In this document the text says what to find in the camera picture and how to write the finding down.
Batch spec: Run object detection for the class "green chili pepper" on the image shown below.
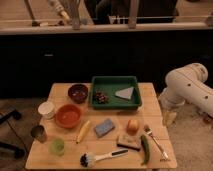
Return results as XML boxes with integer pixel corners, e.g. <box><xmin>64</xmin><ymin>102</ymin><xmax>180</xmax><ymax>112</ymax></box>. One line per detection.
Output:
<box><xmin>141</xmin><ymin>135</ymin><xmax>150</xmax><ymax>165</ymax></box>

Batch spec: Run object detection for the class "blue sponge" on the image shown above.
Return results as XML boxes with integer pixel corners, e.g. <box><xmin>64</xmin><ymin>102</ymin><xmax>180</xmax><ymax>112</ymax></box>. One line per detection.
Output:
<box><xmin>94</xmin><ymin>119</ymin><xmax>115</xmax><ymax>138</ymax></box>

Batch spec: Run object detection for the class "orange apple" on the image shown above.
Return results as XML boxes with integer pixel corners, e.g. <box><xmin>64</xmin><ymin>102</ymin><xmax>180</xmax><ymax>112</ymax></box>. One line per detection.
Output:
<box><xmin>126</xmin><ymin>119</ymin><xmax>139</xmax><ymax>135</ymax></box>

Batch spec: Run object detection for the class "green plastic tray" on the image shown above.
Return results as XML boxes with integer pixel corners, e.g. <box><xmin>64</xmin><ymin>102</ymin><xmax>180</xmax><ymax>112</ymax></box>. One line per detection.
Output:
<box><xmin>89</xmin><ymin>76</ymin><xmax>142</xmax><ymax>110</ymax></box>

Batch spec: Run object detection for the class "yellow banana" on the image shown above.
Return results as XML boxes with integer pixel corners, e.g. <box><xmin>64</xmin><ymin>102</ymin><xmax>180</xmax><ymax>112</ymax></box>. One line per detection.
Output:
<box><xmin>76</xmin><ymin>121</ymin><xmax>91</xmax><ymax>143</ymax></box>

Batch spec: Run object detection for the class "wooden scrub brush block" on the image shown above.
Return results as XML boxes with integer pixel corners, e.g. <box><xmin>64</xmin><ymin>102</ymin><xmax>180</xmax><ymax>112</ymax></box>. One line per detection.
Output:
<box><xmin>116</xmin><ymin>134</ymin><xmax>140</xmax><ymax>151</ymax></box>

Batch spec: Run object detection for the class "metal cup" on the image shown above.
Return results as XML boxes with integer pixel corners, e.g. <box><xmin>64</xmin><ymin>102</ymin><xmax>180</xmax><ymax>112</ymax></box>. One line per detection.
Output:
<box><xmin>31</xmin><ymin>125</ymin><xmax>47</xmax><ymax>143</ymax></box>

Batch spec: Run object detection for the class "grey triangular cloth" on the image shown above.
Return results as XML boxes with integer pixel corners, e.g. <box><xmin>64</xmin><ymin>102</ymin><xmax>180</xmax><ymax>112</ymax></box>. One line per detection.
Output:
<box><xmin>115</xmin><ymin>87</ymin><xmax>134</xmax><ymax>100</ymax></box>

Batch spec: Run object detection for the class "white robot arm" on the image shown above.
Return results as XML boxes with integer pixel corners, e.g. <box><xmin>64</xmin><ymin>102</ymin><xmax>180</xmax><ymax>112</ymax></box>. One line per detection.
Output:
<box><xmin>159</xmin><ymin>63</ymin><xmax>213</xmax><ymax>117</ymax></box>

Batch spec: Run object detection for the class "green plastic cup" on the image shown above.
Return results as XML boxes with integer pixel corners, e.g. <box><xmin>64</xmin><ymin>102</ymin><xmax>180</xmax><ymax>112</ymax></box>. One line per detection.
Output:
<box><xmin>49</xmin><ymin>138</ymin><xmax>65</xmax><ymax>156</ymax></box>

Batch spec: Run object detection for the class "white cup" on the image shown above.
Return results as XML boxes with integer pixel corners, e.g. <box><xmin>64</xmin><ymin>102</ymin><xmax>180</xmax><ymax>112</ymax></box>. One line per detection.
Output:
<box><xmin>38</xmin><ymin>101</ymin><xmax>55</xmax><ymax>119</ymax></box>

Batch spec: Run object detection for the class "orange bowl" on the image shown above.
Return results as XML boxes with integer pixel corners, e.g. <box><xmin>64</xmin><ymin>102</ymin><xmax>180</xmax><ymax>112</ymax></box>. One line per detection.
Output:
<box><xmin>55</xmin><ymin>104</ymin><xmax>82</xmax><ymax>128</ymax></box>

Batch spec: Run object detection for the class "white dish brush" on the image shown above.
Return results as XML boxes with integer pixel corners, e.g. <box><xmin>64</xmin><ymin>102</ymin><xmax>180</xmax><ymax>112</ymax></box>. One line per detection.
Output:
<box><xmin>80</xmin><ymin>149</ymin><xmax>129</xmax><ymax>168</ymax></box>

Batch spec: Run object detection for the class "purple bowl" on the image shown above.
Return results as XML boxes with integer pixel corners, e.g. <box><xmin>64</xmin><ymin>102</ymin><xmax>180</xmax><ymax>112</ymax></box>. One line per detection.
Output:
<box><xmin>68</xmin><ymin>84</ymin><xmax>88</xmax><ymax>104</ymax></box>

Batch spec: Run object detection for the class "dark grape bunch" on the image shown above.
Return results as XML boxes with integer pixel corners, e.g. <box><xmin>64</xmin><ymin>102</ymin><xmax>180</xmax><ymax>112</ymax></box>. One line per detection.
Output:
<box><xmin>94</xmin><ymin>91</ymin><xmax>109</xmax><ymax>104</ymax></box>

